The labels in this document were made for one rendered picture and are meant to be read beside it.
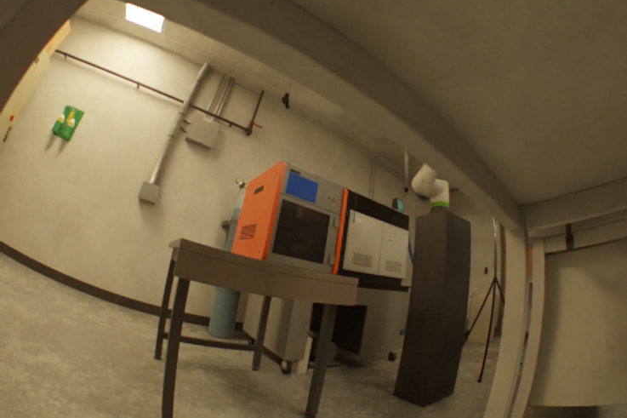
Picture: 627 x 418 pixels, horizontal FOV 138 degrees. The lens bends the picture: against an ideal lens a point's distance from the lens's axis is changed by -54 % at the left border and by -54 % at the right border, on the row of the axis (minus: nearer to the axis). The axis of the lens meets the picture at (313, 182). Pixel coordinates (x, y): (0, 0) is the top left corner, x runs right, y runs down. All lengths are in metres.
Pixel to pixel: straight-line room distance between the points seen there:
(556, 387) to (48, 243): 3.49
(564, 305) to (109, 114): 3.58
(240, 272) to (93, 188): 2.14
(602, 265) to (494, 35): 1.04
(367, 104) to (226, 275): 0.73
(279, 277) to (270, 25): 0.83
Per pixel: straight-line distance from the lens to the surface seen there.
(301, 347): 1.79
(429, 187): 1.64
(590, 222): 1.08
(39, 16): 0.22
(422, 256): 1.61
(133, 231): 2.66
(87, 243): 2.74
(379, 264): 2.27
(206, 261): 0.84
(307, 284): 0.99
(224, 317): 2.42
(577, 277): 1.19
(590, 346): 1.21
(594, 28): 0.31
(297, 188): 1.09
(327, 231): 1.15
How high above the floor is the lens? 0.66
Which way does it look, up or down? 22 degrees up
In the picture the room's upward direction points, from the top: 10 degrees clockwise
